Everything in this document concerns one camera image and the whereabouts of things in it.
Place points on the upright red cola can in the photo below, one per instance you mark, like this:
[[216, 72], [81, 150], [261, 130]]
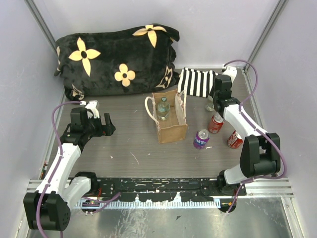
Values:
[[216, 123]]

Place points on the black floral plush blanket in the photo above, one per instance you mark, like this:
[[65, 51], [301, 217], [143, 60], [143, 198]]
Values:
[[132, 61]]

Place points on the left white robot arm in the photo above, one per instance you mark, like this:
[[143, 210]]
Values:
[[49, 206]]

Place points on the purple Fanta can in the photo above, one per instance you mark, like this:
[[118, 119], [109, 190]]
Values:
[[201, 139]]

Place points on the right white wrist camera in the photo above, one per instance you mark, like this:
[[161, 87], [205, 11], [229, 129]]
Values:
[[229, 71]]

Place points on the lying red Coca-Cola can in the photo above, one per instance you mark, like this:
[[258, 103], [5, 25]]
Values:
[[235, 140]]

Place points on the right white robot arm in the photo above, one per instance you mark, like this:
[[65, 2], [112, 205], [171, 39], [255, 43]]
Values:
[[260, 156]]

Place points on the clear glass soda bottle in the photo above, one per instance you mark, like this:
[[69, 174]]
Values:
[[163, 109], [209, 106]]

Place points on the black white striped cloth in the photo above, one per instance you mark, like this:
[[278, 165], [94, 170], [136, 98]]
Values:
[[196, 82]]

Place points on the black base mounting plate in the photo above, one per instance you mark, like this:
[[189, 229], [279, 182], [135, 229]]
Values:
[[162, 189]]

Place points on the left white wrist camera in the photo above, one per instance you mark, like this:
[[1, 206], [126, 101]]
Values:
[[92, 107]]

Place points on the aluminium front rail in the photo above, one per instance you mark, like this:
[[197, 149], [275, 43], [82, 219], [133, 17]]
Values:
[[260, 188]]

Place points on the brown burlap canvas bag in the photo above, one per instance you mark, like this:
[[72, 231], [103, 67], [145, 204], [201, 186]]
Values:
[[174, 128]]

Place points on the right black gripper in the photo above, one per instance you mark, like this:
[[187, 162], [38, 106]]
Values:
[[212, 91]]

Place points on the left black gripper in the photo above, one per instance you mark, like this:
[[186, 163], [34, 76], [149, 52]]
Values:
[[104, 130]]

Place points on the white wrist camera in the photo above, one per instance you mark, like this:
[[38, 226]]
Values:
[[92, 107], [229, 71]]

